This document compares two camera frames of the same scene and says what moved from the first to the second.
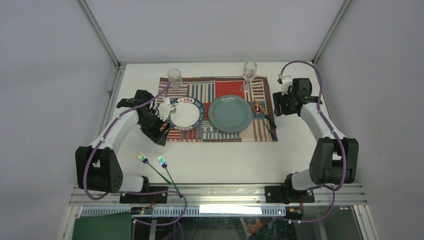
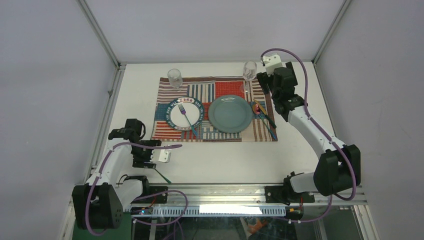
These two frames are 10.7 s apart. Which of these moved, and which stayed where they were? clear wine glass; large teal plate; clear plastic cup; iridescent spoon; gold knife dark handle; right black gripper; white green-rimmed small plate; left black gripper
Moved: right black gripper; left black gripper
Stayed: large teal plate; iridescent spoon; clear plastic cup; clear wine glass; white green-rimmed small plate; gold knife dark handle
